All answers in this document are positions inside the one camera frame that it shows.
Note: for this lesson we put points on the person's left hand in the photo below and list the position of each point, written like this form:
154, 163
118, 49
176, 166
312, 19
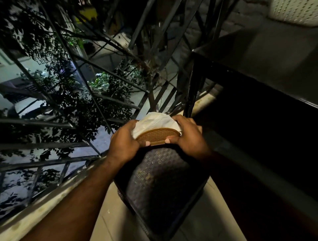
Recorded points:
122, 146

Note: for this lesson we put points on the person's right hand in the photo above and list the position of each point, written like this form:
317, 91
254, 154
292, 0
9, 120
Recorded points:
192, 141

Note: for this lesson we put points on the person's left thumb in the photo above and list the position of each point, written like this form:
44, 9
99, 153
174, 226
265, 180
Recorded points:
142, 143

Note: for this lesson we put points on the person's right thumb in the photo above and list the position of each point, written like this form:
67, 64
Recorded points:
172, 139

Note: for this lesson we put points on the white cloth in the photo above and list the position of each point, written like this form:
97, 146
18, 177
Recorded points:
155, 121

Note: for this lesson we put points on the person's left forearm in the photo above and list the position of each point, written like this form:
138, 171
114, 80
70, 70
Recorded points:
77, 203

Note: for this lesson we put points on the dark woven plastic chair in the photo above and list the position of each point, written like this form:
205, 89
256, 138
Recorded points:
161, 188

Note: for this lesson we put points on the leafy green tree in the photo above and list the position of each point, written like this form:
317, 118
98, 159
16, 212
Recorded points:
69, 96

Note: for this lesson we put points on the black metal railing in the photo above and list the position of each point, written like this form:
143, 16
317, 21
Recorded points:
77, 67

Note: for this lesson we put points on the black metal table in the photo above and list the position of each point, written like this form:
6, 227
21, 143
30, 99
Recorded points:
260, 74

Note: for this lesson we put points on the white car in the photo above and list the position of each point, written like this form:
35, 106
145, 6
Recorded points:
27, 105

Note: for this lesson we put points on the white perforated plastic basket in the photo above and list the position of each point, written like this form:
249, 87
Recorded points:
295, 11

